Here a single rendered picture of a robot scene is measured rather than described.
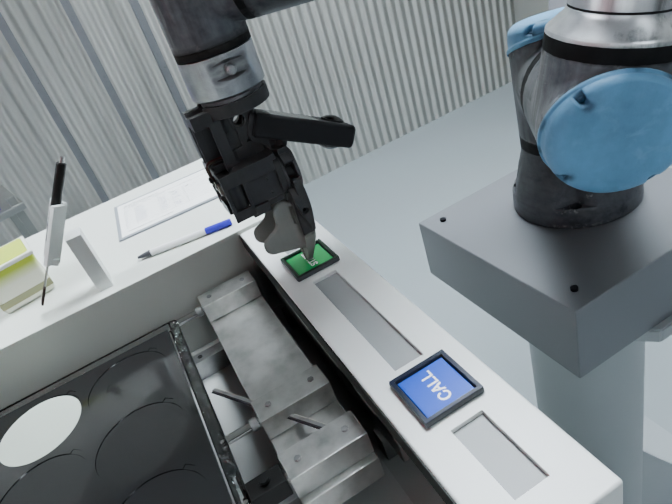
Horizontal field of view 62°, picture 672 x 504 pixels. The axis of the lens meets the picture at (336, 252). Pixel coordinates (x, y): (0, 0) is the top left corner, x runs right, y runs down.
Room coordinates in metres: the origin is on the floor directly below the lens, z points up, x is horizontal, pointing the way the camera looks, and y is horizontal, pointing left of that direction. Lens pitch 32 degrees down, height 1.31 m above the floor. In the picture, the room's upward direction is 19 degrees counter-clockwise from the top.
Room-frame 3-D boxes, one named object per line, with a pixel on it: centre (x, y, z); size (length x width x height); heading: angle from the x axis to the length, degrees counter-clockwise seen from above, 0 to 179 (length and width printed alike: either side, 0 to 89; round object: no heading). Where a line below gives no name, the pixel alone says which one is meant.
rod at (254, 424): (0.41, 0.15, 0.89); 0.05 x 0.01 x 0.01; 106
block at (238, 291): (0.66, 0.16, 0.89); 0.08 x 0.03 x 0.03; 106
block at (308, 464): (0.35, 0.07, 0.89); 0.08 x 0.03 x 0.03; 106
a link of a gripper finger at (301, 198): (0.55, 0.02, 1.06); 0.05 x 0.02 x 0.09; 16
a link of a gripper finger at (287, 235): (0.55, 0.05, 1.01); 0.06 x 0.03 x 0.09; 106
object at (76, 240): (0.67, 0.33, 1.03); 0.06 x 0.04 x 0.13; 106
